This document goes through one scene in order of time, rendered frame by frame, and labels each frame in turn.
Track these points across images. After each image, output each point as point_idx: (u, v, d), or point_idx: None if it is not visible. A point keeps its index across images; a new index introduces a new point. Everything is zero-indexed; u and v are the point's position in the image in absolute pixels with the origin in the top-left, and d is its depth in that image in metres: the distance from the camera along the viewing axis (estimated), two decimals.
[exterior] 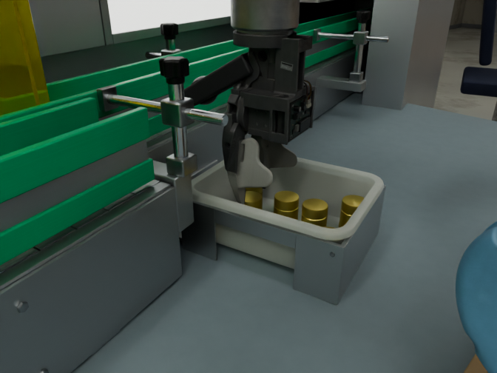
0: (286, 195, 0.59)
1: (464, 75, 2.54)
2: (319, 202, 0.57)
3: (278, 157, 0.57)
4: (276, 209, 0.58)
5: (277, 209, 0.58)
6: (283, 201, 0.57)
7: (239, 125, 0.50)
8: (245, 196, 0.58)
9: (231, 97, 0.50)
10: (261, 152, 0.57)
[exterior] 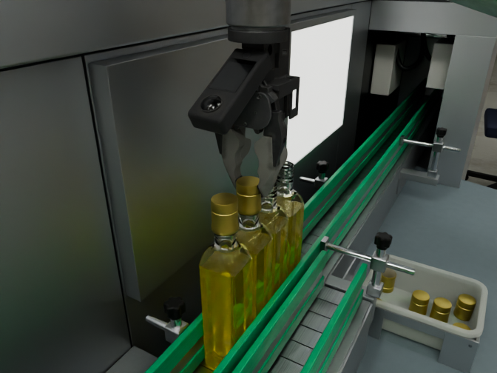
0: (420, 294, 0.89)
1: (487, 119, 2.84)
2: (444, 300, 0.87)
3: (242, 150, 0.60)
4: (415, 303, 0.89)
5: (416, 304, 0.88)
6: (421, 300, 0.87)
7: (277, 119, 0.53)
8: (249, 182, 0.57)
9: (271, 95, 0.50)
10: (239, 153, 0.57)
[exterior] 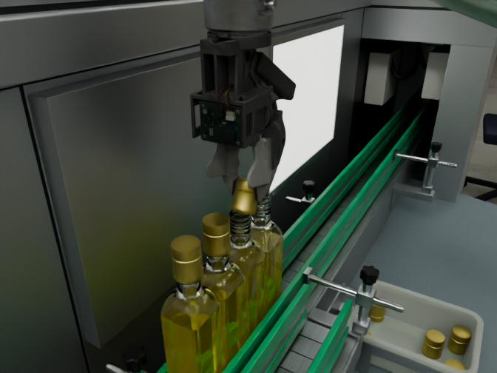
0: (247, 179, 0.58)
1: (486, 125, 2.79)
2: (437, 334, 0.81)
3: (256, 173, 0.53)
4: (255, 193, 0.57)
5: None
6: None
7: None
8: (216, 221, 0.51)
9: None
10: None
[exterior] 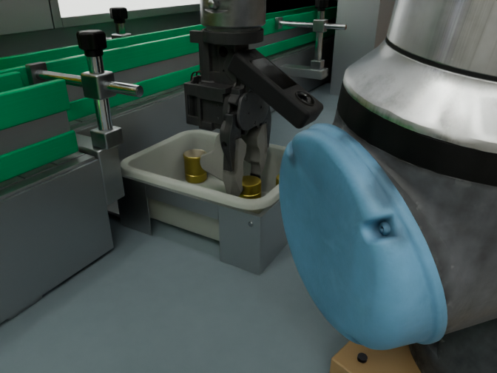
0: None
1: None
2: (252, 178, 0.58)
3: (217, 164, 0.55)
4: None
5: None
6: None
7: None
8: None
9: None
10: None
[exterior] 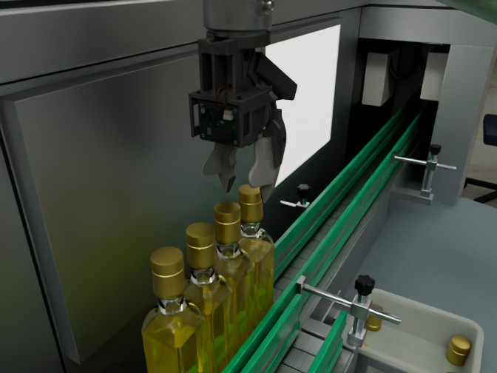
0: (225, 206, 0.54)
1: (486, 126, 2.76)
2: (247, 186, 0.59)
3: (258, 173, 0.53)
4: (235, 222, 0.53)
5: (237, 222, 0.53)
6: (239, 209, 0.53)
7: None
8: (200, 232, 0.48)
9: None
10: None
